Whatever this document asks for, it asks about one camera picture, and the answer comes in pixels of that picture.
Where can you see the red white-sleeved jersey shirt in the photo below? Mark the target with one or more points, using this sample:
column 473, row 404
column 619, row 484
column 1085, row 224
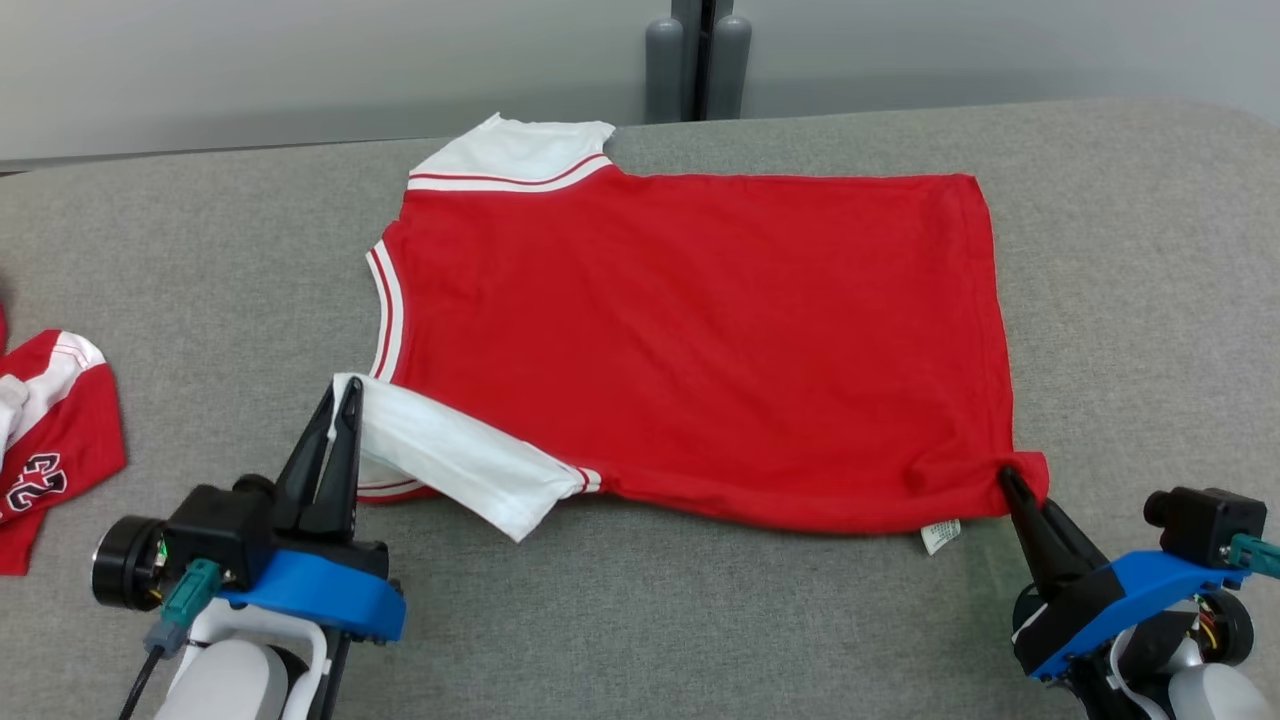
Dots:
column 700, row 330

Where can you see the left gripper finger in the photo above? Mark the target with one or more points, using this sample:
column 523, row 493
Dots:
column 300, row 480
column 342, row 490

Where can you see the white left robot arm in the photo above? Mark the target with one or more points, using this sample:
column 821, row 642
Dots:
column 230, row 685

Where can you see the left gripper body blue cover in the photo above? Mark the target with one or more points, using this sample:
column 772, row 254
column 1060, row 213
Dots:
column 320, row 590

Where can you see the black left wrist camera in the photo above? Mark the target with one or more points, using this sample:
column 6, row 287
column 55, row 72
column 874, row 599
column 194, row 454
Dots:
column 210, row 530

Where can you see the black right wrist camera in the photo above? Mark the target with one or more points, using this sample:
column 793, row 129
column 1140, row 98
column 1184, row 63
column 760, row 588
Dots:
column 1205, row 525

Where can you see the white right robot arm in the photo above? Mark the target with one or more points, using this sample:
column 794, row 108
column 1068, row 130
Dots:
column 1210, row 700

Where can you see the grey partition post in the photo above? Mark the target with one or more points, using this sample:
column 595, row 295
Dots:
column 700, row 60

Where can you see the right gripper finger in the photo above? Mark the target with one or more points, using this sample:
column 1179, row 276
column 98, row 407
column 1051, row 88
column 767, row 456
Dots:
column 1080, row 555
column 1040, row 550

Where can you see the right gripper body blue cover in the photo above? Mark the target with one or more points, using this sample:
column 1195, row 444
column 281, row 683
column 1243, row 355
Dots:
column 1120, row 600

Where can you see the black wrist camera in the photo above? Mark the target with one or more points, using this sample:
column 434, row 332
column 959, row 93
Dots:
column 1205, row 525
column 210, row 530

